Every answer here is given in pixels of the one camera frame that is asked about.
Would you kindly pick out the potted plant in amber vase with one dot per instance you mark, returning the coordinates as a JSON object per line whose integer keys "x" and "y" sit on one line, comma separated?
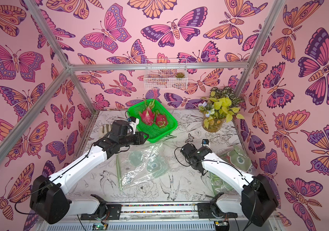
{"x": 222, "y": 106}

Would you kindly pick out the clear green zip-top bag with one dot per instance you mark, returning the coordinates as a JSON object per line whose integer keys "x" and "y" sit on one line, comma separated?
{"x": 141, "y": 164}

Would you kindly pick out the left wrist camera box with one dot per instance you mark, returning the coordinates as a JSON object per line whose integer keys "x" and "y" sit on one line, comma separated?
{"x": 132, "y": 124}

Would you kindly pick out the pink dragon fruit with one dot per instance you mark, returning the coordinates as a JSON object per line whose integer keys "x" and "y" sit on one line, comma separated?
{"x": 160, "y": 120}
{"x": 147, "y": 116}

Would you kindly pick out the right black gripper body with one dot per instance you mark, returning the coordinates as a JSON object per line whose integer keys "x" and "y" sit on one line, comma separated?
{"x": 190, "y": 148}

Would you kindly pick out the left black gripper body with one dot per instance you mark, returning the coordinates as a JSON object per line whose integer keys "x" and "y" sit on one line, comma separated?
{"x": 131, "y": 140}

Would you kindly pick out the white wire wall basket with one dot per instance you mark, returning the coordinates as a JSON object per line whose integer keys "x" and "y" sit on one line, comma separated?
{"x": 160, "y": 73}

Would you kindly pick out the green plastic basket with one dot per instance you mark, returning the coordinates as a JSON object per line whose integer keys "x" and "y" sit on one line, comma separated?
{"x": 154, "y": 119}

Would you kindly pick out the small succulent in wire basket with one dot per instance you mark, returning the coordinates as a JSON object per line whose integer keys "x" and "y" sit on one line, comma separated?
{"x": 180, "y": 75}

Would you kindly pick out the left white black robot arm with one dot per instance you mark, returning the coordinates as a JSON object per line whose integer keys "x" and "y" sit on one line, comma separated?
{"x": 49, "y": 194}

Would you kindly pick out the metal base rail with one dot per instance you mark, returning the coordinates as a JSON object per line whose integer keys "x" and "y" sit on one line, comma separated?
{"x": 161, "y": 216}

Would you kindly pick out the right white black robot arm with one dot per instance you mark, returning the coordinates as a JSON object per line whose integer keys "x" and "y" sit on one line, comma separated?
{"x": 256, "y": 201}

